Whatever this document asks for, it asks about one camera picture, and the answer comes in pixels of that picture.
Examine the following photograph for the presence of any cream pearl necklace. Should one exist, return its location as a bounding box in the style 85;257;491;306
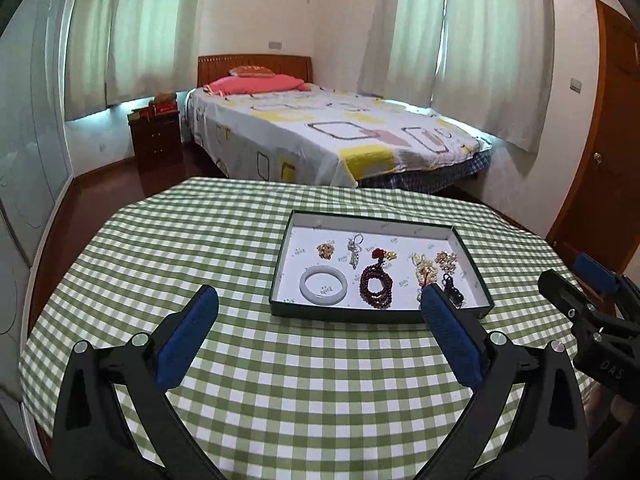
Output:
409;251;442;302

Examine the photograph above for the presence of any red knot gold pig charm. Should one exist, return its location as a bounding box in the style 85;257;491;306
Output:
371;248;397;261

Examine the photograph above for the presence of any silver rhinestone brooch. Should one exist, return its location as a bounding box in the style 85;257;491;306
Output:
347;233;363;270

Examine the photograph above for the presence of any dark green jewelry tray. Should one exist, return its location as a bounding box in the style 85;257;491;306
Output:
269;210;495;324

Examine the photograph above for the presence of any wooden door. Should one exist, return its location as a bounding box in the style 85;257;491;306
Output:
544;0;640;281

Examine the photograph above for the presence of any black bead charm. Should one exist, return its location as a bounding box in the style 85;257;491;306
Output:
442;272;465;309

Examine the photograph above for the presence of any rose gold flower brooch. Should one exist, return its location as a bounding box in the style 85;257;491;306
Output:
434;252;458;274

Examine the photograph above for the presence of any pale jade bangle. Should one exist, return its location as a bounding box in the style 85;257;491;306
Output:
298;266;348;307

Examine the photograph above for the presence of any small gold brooch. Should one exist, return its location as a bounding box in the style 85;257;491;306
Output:
317;242;335;260

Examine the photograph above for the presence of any dark wooden nightstand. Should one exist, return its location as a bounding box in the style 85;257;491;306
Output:
127;107;182;172

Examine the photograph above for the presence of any right window curtain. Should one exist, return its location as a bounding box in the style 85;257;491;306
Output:
358;0;554;153

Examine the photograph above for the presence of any window curtain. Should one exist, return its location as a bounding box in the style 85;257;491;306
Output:
65;0;198;122
358;0;554;153

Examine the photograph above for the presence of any red box on nightstand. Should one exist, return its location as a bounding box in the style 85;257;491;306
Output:
149;92;179;116

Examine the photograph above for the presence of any bed with patterned sheet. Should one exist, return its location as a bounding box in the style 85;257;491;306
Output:
186;86;491;194

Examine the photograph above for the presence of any pink pillow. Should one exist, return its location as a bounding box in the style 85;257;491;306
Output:
204;74;310;96

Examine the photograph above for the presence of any wooden headboard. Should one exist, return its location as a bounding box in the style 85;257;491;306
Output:
196;53;315;89

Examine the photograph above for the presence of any orange patterned pillow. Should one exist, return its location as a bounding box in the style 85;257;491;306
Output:
229;65;276;78

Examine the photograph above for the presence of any left window curtain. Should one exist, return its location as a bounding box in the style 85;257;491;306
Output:
65;0;198;122

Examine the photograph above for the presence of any glass wardrobe door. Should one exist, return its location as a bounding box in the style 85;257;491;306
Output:
1;0;70;400

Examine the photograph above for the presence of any dark red bead necklace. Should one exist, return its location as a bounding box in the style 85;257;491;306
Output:
358;259;394;311

